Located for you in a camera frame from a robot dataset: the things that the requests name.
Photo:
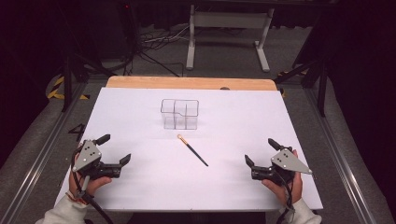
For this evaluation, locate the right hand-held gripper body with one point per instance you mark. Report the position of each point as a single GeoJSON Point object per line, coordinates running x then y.
{"type": "Point", "coordinates": [289, 163]}

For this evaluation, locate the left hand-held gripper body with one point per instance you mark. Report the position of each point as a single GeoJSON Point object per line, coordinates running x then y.
{"type": "Point", "coordinates": [88, 156]}

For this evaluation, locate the person's right hand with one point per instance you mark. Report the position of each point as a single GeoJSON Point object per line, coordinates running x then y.
{"type": "Point", "coordinates": [295, 188]}

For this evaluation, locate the person's left hand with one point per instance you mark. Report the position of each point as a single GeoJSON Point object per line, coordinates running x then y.
{"type": "Point", "coordinates": [91, 185]}

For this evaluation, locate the black makeup brush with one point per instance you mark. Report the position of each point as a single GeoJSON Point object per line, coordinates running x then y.
{"type": "Point", "coordinates": [194, 151]}

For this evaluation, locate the yellow black floor tape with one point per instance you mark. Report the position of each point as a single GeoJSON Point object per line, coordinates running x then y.
{"type": "Point", "coordinates": [57, 90]}

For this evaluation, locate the white table cover sheet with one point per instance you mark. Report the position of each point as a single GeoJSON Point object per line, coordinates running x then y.
{"type": "Point", "coordinates": [186, 186]}

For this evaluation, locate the clear acrylic organizer box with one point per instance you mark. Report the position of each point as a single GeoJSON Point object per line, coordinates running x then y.
{"type": "Point", "coordinates": [180, 114]}

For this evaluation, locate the black tripod stand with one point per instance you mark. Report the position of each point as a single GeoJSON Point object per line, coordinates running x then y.
{"type": "Point", "coordinates": [314, 74]}
{"type": "Point", "coordinates": [73, 68]}

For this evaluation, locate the aluminium floor rail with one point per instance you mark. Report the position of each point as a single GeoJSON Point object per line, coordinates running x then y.
{"type": "Point", "coordinates": [37, 161]}
{"type": "Point", "coordinates": [339, 155]}

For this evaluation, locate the white metal stand frame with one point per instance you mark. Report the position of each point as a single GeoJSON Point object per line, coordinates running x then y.
{"type": "Point", "coordinates": [229, 20]}

